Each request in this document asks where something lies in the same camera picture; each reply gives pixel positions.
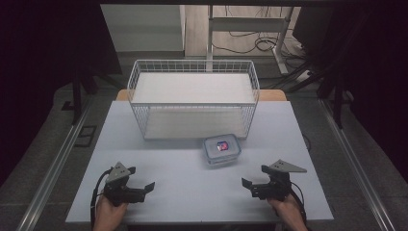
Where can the white cabinet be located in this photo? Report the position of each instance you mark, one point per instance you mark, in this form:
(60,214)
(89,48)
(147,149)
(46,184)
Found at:
(144,29)

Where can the person's right hand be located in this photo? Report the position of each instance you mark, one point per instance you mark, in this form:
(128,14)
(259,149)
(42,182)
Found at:
(290,213)

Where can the wooden table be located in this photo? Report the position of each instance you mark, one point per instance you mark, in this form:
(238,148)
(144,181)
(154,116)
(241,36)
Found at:
(272,95)

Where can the person's left hand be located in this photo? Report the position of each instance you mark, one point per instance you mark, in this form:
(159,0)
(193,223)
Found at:
(107,216)

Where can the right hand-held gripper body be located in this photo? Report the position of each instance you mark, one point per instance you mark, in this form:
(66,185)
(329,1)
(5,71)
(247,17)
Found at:
(275,187)

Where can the dark curtain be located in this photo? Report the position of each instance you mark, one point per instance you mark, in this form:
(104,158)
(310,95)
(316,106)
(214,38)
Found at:
(378,80)
(32,64)

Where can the white metal desk frame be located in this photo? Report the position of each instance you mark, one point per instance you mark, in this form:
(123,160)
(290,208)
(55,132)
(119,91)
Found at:
(247,24)

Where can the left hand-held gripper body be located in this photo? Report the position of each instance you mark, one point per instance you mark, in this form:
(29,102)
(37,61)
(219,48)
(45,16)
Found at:
(119,192)

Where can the black metal stand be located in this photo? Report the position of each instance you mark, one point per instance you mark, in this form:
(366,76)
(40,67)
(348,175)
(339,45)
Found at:
(77,96)
(337,102)

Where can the black floor plate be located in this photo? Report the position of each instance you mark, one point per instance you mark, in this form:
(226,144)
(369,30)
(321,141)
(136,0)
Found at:
(85,136)

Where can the aluminium floor rail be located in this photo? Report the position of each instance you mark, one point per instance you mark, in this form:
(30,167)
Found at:
(54,166)
(352,160)

